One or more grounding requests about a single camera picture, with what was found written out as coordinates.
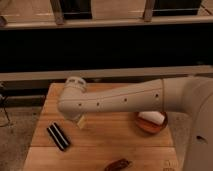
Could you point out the black striped eraser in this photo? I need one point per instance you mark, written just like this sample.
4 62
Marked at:
58 137

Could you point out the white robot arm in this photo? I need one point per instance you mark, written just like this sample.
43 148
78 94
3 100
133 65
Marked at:
190 95

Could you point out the white tube with cap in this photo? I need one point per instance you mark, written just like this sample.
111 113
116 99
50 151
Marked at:
81 122

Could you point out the brown wooden bowl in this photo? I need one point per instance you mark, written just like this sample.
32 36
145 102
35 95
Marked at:
148 126

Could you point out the white paper cup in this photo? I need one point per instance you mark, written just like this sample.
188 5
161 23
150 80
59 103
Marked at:
152 116

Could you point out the dark red brown object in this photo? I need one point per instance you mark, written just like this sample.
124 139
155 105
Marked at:
118 165

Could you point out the wooden railing frame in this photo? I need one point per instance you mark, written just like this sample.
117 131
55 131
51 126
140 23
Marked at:
37 14

